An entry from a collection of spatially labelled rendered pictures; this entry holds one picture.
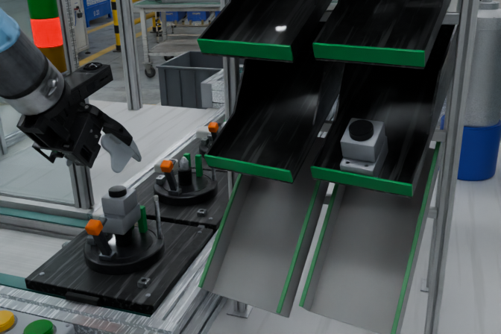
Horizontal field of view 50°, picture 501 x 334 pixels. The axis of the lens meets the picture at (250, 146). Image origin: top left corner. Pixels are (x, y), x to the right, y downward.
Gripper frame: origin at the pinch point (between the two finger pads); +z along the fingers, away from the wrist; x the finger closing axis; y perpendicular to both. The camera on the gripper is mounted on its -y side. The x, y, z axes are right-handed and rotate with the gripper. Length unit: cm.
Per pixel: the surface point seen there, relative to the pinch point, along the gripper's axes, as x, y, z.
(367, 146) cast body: 42.3, 1.1, -12.3
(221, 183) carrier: 5.1, -11.1, 35.0
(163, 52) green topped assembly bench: -248, -296, 369
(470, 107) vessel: 58, -49, 56
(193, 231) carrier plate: 8.4, 5.2, 21.0
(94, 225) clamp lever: 0.6, 12.6, 1.4
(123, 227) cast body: 2.2, 10.6, 7.2
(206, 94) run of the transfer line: -37, -72, 94
